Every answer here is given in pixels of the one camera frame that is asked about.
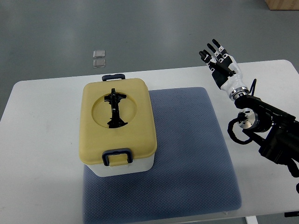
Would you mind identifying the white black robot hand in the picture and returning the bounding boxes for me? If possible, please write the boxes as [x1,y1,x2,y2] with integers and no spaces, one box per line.
[199,39,249,101]

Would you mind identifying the wooden furniture corner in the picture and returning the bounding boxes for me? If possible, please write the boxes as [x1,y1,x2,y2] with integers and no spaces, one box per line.
[265,0,299,10]

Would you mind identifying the yellow box lid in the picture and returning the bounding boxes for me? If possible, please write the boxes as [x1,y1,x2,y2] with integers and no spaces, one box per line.
[79,78,157,167]

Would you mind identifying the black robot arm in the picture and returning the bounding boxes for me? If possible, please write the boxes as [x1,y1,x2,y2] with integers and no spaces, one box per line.
[228,79,299,178]

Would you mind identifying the white table leg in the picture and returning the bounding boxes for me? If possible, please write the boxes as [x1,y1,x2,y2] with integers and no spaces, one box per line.
[245,216,258,224]

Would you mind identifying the white storage box base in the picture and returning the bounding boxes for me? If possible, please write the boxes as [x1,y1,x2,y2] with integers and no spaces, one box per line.
[87,154,155,177]

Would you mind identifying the upper metal floor plate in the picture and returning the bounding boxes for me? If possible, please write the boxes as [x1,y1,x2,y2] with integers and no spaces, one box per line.
[93,50,105,58]

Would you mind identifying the blue grey fabric mat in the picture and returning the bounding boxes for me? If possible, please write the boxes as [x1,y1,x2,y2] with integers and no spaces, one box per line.
[83,87,242,224]

